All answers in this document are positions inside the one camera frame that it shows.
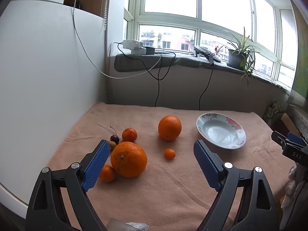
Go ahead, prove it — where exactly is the white lace cloth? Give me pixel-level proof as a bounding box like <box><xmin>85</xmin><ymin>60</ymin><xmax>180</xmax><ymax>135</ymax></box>
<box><xmin>287</xmin><ymin>96</ymin><xmax>308</xmax><ymax>135</ymax></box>

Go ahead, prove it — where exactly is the white panel board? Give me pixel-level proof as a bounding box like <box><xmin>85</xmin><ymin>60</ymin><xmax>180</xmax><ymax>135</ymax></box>
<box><xmin>0</xmin><ymin>0</ymin><xmax>107</xmax><ymax>212</ymax></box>

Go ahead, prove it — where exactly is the tiny orange kumquat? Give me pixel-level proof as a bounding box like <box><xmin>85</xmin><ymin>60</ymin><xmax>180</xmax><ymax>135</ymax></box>
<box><xmin>164</xmin><ymin>148</ymin><xmax>176</xmax><ymax>160</ymax></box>

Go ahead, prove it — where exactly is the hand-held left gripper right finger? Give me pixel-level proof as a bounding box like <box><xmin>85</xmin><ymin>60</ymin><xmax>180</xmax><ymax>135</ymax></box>
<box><xmin>193</xmin><ymin>140</ymin><xmax>281</xmax><ymax>231</ymax></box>

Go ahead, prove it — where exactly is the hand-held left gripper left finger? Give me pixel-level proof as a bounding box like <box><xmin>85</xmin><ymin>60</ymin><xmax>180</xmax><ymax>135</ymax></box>
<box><xmin>25</xmin><ymin>139</ymin><xmax>111</xmax><ymax>231</ymax></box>

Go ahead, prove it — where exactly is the black ring light cable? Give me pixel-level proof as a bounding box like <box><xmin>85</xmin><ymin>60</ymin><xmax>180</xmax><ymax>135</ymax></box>
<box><xmin>199</xmin><ymin>64</ymin><xmax>213</xmax><ymax>110</ymax></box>

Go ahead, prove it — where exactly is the white window frame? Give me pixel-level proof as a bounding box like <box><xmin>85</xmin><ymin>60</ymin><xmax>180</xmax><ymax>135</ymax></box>
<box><xmin>123</xmin><ymin>0</ymin><xmax>299</xmax><ymax>92</ymax></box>

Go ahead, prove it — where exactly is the black adapter cable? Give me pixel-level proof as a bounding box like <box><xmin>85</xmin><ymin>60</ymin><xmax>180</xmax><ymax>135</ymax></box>
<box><xmin>117</xmin><ymin>42</ymin><xmax>177</xmax><ymax>107</ymax></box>

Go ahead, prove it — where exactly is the medium tangerine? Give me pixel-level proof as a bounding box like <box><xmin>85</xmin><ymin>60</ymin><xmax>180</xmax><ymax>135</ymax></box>
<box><xmin>122</xmin><ymin>128</ymin><xmax>138</xmax><ymax>143</ymax></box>

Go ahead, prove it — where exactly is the large white power adapter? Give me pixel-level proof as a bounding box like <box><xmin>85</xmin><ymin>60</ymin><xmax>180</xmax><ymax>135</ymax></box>
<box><xmin>123</xmin><ymin>40</ymin><xmax>143</xmax><ymax>50</ymax></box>

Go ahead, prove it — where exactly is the ring light device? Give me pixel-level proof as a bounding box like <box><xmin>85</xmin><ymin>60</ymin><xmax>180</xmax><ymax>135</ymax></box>
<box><xmin>193</xmin><ymin>45</ymin><xmax>222</xmax><ymax>65</ymax></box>

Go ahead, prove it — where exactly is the dark red cherry with stem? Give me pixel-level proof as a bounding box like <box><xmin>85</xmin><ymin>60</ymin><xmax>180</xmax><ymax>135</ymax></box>
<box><xmin>110</xmin><ymin>126</ymin><xmax>120</xmax><ymax>144</ymax></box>

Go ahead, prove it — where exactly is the grey windowsill cloth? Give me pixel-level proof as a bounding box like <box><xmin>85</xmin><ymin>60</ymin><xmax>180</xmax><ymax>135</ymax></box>
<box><xmin>114</xmin><ymin>52</ymin><xmax>291</xmax><ymax>94</ymax></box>

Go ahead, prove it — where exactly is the large round orange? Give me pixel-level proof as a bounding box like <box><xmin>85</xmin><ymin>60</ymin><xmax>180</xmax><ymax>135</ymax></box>
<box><xmin>158</xmin><ymin>115</ymin><xmax>182</xmax><ymax>141</ymax></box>

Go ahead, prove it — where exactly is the cardboard box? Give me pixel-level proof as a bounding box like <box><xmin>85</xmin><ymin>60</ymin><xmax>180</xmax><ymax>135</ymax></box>
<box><xmin>280</xmin><ymin>113</ymin><xmax>301</xmax><ymax>136</ymax></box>

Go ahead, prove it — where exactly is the clear plastic bag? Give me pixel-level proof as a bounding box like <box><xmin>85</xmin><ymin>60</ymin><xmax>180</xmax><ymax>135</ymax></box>
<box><xmin>108</xmin><ymin>218</ymin><xmax>150</xmax><ymax>231</ymax></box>

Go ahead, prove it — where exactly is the person's right hand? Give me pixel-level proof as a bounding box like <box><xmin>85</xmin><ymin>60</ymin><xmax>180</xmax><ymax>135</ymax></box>
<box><xmin>280</xmin><ymin>166</ymin><xmax>306</xmax><ymax>212</ymax></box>

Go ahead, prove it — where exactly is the small mandarin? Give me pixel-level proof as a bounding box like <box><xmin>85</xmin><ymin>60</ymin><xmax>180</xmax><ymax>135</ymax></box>
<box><xmin>99</xmin><ymin>165</ymin><xmax>116</xmax><ymax>183</ymax></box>

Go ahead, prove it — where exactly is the white cable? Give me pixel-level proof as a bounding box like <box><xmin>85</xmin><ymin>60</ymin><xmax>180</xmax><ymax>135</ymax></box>
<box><xmin>73</xmin><ymin>0</ymin><xmax>177</xmax><ymax>79</ymax></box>

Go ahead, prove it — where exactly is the pink blanket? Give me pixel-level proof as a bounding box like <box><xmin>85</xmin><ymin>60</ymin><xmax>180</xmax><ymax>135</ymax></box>
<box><xmin>46</xmin><ymin>101</ymin><xmax>297</xmax><ymax>231</ymax></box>

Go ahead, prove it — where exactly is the large orange with star stem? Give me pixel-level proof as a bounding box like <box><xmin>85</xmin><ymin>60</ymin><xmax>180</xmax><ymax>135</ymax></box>
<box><xmin>110</xmin><ymin>141</ymin><xmax>148</xmax><ymax>178</ymax></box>

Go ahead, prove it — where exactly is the white bead blind cord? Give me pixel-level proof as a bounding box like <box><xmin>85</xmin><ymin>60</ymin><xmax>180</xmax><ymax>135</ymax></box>
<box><xmin>103</xmin><ymin>0</ymin><xmax>111</xmax><ymax>30</ymax></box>

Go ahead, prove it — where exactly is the green printed package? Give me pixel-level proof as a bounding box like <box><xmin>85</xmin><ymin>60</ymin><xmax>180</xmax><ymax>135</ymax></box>
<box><xmin>265</xmin><ymin>99</ymin><xmax>282</xmax><ymax>121</ymax></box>

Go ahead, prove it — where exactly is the potted spider plant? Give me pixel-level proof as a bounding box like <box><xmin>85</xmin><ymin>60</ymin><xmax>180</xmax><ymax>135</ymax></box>
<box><xmin>218</xmin><ymin>26</ymin><xmax>261</xmax><ymax>86</ymax></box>

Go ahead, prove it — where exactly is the white floral plate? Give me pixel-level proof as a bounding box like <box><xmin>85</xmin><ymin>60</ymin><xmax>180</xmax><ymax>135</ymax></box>
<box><xmin>196</xmin><ymin>112</ymin><xmax>247</xmax><ymax>150</ymax></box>

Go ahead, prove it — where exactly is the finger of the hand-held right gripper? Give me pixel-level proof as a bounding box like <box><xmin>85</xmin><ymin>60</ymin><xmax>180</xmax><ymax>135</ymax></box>
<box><xmin>287</xmin><ymin>132</ymin><xmax>308</xmax><ymax>148</ymax></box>
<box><xmin>271</xmin><ymin>131</ymin><xmax>290</xmax><ymax>148</ymax></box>

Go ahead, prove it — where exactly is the wall map poster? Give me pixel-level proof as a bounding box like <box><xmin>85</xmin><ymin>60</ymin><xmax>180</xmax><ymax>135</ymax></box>
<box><xmin>289</xmin><ymin>0</ymin><xmax>308</xmax><ymax>94</ymax></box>

